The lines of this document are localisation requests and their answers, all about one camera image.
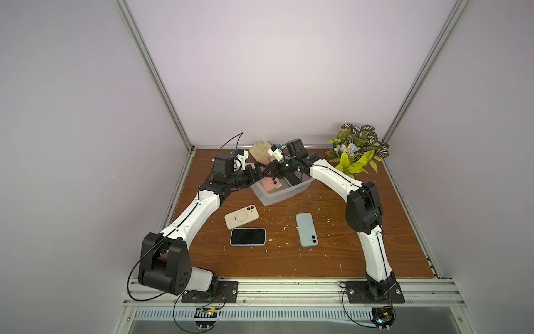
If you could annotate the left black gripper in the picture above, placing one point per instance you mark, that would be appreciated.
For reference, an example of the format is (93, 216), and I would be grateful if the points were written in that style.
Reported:
(249, 180)

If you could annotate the clear plastic storage box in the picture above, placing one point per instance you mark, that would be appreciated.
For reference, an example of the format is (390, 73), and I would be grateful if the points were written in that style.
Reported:
(283, 193)

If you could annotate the left circuit board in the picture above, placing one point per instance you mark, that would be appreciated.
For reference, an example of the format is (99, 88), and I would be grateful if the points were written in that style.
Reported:
(205, 318)

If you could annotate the circuit board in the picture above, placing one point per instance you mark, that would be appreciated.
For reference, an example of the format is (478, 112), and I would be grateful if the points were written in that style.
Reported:
(383, 317)
(205, 318)

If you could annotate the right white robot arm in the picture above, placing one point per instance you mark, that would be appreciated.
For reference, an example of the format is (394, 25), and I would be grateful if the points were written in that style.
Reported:
(363, 214)

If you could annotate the mint green case phone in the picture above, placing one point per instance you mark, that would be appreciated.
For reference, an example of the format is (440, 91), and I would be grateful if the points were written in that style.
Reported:
(306, 230)

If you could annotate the yellow rubber glove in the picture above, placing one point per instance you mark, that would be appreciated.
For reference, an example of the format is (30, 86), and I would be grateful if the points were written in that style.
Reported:
(260, 152)

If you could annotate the cream magsafe case phone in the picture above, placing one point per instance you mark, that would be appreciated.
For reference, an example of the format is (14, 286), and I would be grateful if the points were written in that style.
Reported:
(241, 217)

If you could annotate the black screen lilac phone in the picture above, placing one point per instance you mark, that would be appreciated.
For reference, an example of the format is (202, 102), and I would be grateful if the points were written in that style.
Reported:
(248, 237)

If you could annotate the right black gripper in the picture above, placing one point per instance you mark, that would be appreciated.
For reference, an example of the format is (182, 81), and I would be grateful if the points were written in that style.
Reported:
(277, 170)

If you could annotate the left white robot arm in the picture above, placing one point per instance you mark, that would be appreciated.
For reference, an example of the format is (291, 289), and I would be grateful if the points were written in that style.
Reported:
(165, 263)

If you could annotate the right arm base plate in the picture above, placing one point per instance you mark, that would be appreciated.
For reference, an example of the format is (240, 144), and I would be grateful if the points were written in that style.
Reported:
(375, 293)

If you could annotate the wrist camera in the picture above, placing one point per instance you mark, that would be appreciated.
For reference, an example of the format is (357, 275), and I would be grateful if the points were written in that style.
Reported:
(296, 148)
(225, 163)

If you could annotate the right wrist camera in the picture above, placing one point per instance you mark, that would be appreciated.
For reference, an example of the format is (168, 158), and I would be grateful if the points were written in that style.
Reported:
(296, 148)

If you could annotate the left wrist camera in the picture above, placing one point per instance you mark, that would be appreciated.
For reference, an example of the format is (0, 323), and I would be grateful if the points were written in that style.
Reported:
(225, 163)

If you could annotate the pink case phone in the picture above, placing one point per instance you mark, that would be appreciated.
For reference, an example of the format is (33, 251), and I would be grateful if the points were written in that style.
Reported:
(270, 184)

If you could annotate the artificial plant in vase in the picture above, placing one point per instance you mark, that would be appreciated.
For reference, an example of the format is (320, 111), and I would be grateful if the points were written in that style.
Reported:
(355, 149)

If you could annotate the aluminium front rail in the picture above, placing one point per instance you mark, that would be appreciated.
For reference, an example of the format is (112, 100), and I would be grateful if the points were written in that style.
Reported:
(331, 292)

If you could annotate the right circuit board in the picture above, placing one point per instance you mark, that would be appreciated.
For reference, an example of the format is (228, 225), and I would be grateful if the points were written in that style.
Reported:
(383, 317)

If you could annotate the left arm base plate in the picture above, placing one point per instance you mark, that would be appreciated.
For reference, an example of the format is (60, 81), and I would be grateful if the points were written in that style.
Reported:
(226, 292)

